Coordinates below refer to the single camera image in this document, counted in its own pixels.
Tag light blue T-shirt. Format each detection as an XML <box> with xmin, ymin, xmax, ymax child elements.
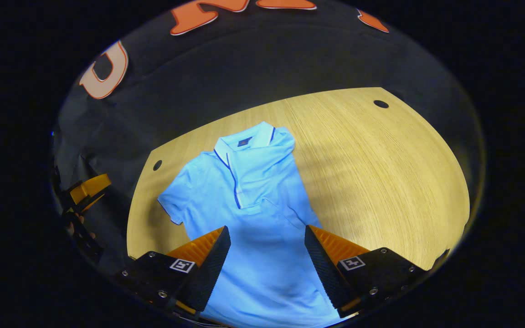
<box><xmin>157</xmin><ymin>121</ymin><xmax>343</xmax><ymax>328</ymax></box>

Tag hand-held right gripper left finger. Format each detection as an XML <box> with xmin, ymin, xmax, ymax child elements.
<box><xmin>116</xmin><ymin>225</ymin><xmax>232</xmax><ymax>315</ymax></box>

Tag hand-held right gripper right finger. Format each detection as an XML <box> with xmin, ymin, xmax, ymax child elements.
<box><xmin>304</xmin><ymin>225</ymin><xmax>450</xmax><ymax>318</ymax></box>

